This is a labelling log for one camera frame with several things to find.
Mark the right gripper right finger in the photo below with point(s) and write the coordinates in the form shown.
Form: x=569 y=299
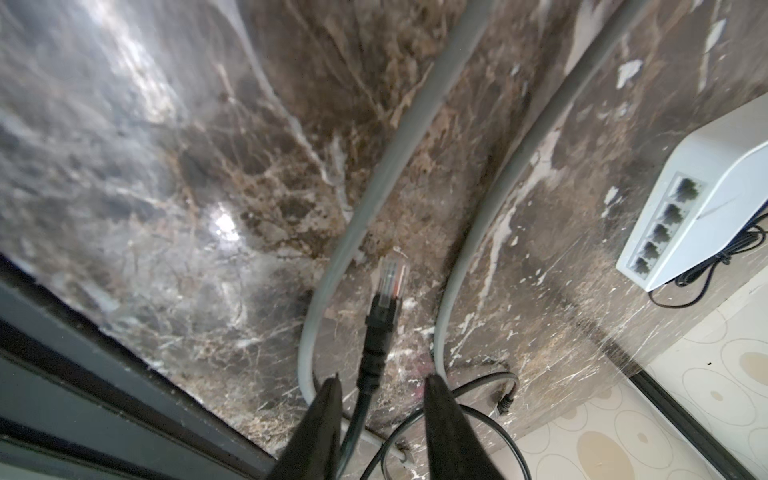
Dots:
x=454 y=451

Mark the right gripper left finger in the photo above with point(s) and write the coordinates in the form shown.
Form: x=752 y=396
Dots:
x=313 y=452

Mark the white router box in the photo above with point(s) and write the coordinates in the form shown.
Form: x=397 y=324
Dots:
x=710 y=187

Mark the black power adapter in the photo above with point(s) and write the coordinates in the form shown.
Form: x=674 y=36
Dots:
x=751 y=237

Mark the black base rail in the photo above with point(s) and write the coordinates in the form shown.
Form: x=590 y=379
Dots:
x=75 y=404

